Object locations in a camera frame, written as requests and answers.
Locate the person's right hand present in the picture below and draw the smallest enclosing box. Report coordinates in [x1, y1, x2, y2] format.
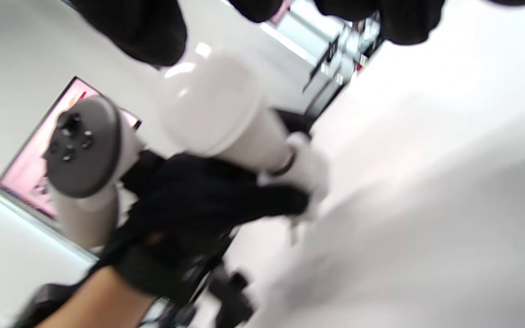
[69, 0, 525, 67]

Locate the person's left hand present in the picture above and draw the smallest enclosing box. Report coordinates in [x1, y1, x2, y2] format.
[89, 153, 311, 306]

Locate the white light bulb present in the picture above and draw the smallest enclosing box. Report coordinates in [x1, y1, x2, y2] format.
[155, 46, 297, 176]

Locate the white light bulb socket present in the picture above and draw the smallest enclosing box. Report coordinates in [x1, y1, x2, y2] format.
[258, 132, 329, 246]

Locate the person's left forearm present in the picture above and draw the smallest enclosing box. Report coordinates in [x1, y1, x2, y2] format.
[35, 266, 158, 328]

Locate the left grey and white controller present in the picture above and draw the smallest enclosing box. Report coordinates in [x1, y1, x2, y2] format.
[44, 96, 144, 249]

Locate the monitor with pink screen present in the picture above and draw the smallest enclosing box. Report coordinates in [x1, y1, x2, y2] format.
[0, 77, 142, 219]

